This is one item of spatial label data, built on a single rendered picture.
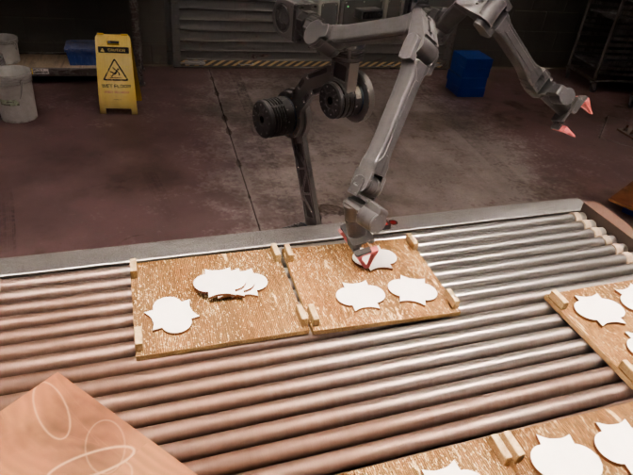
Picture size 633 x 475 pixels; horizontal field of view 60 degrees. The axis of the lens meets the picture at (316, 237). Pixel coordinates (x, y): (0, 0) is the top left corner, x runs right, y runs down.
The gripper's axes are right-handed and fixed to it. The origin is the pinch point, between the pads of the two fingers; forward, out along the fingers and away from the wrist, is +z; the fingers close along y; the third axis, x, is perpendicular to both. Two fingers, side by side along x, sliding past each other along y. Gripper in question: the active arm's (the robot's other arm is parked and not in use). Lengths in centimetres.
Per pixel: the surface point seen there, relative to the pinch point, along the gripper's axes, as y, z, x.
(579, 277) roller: -21, 20, -62
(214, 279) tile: -2.0, -11.6, 41.3
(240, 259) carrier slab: 8.2, -6.6, 32.8
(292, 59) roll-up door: 453, 120, -105
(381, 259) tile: -2.2, 2.3, -5.8
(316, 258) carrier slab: 3.7, -1.4, 12.2
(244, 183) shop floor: 213, 99, 5
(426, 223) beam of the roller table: 16.4, 11.8, -30.2
